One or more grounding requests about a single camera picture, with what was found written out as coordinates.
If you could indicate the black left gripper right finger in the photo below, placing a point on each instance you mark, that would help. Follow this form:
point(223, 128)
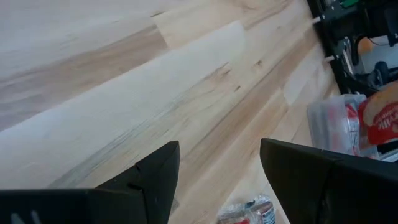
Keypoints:
point(326, 186)

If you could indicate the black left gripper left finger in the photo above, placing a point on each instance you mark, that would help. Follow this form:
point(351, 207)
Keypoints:
point(124, 202)

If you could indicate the clear plastic bin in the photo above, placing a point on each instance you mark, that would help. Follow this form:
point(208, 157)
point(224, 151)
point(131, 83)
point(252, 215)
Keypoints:
point(329, 124)

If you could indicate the black aluminium table frame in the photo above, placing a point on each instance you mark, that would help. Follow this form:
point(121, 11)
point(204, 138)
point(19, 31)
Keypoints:
point(329, 46)

